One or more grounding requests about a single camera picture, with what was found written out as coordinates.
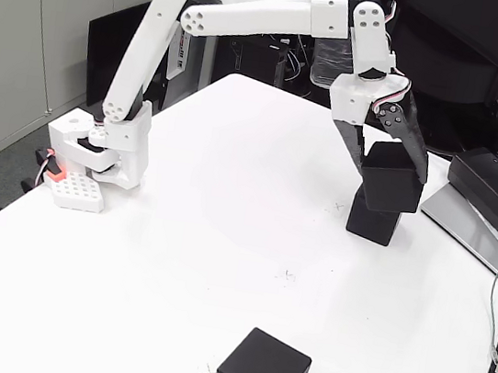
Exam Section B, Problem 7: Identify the clear plastic trash bag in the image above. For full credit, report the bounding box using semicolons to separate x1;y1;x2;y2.
307;32;402;100

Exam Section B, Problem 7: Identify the black box device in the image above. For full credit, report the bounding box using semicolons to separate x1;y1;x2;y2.
436;142;498;259

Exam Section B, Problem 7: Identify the silver monitor stand base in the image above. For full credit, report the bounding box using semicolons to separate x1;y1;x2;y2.
409;178;498;297

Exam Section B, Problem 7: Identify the black computer case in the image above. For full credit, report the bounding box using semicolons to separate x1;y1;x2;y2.
211;33;291;89

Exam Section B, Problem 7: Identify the orange table clamp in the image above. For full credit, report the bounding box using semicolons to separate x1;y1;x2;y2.
19;144;70;198

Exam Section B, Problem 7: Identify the red white black servo cable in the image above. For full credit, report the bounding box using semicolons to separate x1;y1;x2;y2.
334;0;424;119

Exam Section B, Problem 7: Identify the silver metal post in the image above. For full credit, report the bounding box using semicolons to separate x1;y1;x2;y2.
196;34;219;90

